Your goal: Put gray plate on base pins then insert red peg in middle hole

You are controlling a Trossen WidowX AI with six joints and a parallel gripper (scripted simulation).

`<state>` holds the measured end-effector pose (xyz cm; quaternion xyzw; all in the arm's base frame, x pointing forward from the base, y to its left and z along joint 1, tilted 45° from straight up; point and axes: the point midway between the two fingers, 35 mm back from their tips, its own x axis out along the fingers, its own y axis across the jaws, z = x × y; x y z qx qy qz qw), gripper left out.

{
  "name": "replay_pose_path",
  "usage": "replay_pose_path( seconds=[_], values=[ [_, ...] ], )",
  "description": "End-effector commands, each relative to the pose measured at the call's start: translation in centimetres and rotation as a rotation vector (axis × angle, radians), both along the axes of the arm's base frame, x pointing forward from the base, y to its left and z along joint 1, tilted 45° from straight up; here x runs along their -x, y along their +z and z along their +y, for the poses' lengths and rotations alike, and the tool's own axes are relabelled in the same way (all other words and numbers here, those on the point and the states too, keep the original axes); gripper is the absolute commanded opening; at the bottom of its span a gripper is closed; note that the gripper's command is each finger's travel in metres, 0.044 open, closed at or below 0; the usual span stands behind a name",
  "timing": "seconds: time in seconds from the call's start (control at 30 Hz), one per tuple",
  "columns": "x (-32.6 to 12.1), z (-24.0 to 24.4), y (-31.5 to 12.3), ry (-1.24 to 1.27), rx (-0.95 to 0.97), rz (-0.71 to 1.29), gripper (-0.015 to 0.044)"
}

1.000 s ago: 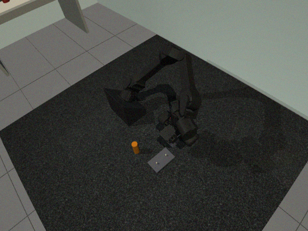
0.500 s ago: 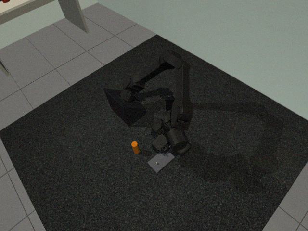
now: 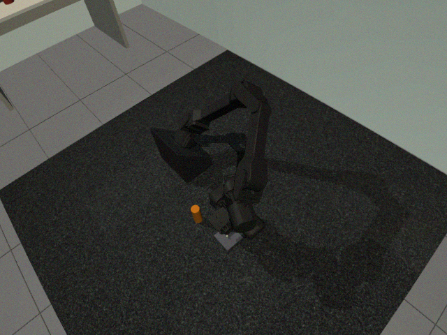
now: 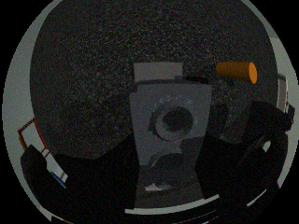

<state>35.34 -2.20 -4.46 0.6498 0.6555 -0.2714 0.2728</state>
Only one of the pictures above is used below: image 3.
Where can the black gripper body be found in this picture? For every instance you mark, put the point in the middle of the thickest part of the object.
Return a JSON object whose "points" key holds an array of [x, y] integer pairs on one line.
{"points": [[217, 197]]}

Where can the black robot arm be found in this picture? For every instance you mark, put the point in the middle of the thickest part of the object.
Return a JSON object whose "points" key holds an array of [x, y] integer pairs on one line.
{"points": [[252, 171]]}

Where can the orange cylinder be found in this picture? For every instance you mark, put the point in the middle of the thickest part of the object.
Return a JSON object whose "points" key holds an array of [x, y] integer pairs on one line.
{"points": [[195, 210]]}

